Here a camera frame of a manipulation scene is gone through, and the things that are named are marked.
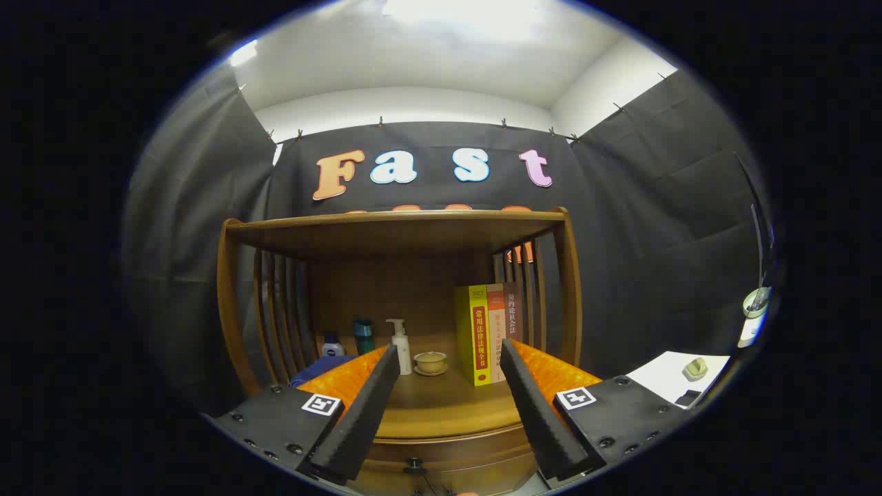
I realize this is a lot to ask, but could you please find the blue towel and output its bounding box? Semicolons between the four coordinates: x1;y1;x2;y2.
289;355;356;388

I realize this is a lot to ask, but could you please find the white pump bottle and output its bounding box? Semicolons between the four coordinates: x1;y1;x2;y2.
386;318;413;376

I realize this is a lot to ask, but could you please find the wooden drawer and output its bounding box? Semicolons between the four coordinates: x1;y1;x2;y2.
358;426;545;496

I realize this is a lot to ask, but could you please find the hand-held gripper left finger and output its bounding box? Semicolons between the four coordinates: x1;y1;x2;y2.
203;344;402;486

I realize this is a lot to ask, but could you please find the white and green device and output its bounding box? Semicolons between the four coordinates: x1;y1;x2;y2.
734;152;776;349

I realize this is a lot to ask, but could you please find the yellow book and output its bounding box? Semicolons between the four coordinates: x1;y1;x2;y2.
455;285;491;386

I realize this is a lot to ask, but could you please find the wooden cabinet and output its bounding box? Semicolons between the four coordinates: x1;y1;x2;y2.
217;207;583;496

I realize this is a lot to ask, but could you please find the white equipment cabinet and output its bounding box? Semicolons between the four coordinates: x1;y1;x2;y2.
626;351;731;411

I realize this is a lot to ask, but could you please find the beige lidded tea bowl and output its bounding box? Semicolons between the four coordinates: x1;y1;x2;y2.
413;351;449;377

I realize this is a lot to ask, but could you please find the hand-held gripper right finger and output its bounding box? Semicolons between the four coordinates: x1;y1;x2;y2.
499;338;693;483

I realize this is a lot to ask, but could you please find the brown book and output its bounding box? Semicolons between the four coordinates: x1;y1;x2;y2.
503;281;523;345

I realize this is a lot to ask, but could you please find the wooden countertop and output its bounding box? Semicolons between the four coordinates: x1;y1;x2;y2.
289;331;573;440

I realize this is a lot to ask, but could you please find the orange and white book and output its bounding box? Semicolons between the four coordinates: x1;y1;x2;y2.
486;283;508;383

